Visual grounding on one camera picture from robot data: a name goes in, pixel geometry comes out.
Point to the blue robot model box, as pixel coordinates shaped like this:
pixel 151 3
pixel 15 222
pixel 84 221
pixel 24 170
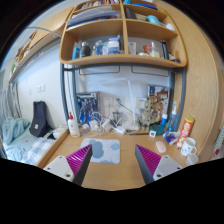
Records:
pixel 88 106

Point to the blue spray bottle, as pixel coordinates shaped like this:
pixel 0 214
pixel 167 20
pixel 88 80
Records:
pixel 172 118

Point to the white cup lower right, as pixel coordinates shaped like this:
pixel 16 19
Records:
pixel 192 159

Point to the white desk lamp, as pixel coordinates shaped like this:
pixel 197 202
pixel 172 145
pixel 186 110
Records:
pixel 126 90

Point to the light blue blanket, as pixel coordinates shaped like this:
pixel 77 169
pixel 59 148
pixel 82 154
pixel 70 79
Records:
pixel 13 128

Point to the red yellow chips can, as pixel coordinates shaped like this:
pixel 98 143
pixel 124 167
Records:
pixel 185 131

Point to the white mug with print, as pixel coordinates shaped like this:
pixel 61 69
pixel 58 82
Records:
pixel 189 146

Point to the teal round container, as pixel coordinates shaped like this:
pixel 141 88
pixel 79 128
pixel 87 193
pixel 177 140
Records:
pixel 158 129

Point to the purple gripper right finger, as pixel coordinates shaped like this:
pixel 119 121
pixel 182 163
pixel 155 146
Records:
pixel 147 161

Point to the colourful anime poster board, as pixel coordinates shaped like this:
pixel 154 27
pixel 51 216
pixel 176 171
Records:
pixel 159 102

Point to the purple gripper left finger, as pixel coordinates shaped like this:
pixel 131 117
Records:
pixel 78 162

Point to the bed with plaid bedding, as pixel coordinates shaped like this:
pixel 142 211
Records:
pixel 30 149

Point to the black thermos bottle on shelf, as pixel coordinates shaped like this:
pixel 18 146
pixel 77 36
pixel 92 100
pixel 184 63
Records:
pixel 85 49

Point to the black backpack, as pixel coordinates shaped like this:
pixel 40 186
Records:
pixel 39 126

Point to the white power strip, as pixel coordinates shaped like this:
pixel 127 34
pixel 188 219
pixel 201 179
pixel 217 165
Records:
pixel 110 125

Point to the wooden wall shelf unit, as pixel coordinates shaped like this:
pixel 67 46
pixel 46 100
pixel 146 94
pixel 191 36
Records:
pixel 130 30

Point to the white bottle red cap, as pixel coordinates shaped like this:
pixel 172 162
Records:
pixel 73 126

